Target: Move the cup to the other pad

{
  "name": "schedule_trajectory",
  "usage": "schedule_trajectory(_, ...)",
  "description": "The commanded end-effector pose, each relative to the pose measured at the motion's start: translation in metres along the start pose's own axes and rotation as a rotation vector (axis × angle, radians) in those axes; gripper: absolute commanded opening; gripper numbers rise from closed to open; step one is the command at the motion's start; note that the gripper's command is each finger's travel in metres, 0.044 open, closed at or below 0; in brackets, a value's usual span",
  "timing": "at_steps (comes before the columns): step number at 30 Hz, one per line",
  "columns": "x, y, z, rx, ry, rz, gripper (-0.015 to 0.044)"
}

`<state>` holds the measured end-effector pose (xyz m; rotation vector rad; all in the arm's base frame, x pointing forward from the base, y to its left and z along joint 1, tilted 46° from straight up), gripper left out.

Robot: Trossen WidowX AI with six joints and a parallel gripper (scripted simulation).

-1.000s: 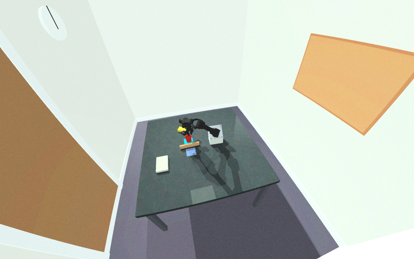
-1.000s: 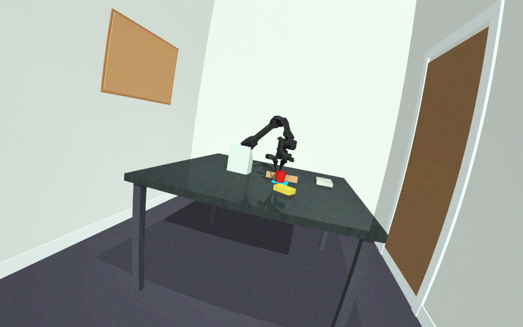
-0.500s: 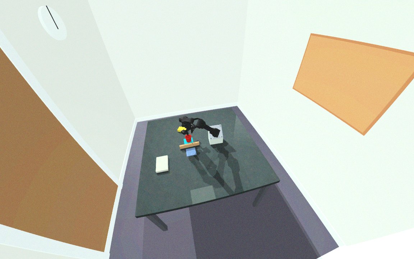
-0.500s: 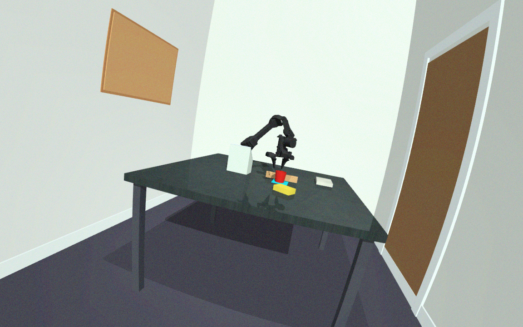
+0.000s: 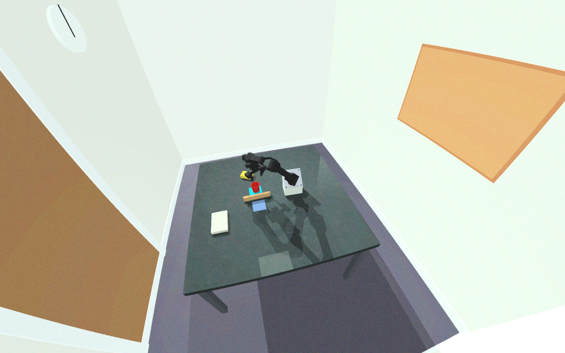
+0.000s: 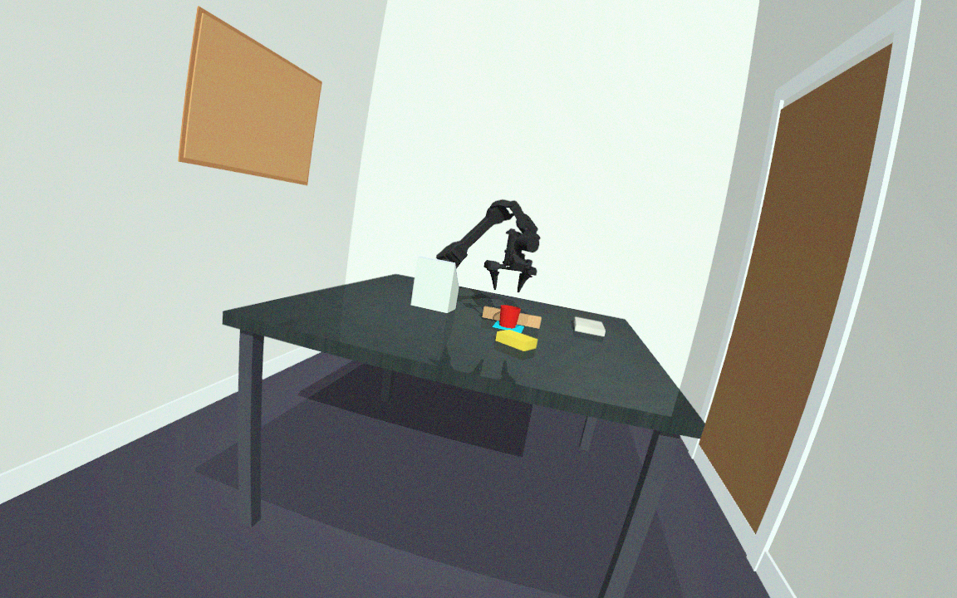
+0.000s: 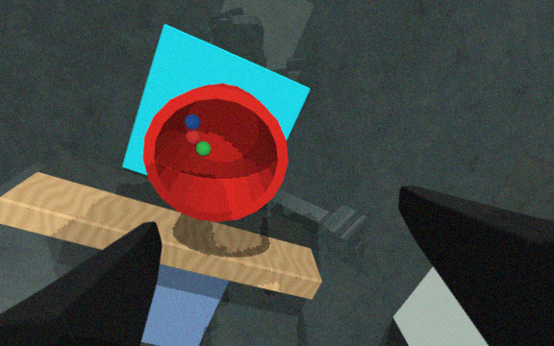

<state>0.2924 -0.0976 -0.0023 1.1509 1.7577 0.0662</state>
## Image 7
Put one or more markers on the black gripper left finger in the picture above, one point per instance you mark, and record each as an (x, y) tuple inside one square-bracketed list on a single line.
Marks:
[(104, 301)]

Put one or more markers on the red cup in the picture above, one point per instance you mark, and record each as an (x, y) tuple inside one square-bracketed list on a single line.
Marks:
[(244, 169)]

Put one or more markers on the blue marble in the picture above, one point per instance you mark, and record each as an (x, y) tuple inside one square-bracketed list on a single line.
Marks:
[(192, 121)]

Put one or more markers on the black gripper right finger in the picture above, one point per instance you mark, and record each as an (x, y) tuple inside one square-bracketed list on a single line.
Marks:
[(498, 264)]

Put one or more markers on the green marble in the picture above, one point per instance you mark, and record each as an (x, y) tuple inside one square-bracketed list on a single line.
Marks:
[(203, 148)]

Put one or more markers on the light wooden plank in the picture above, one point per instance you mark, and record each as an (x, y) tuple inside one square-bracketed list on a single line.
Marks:
[(51, 206)]

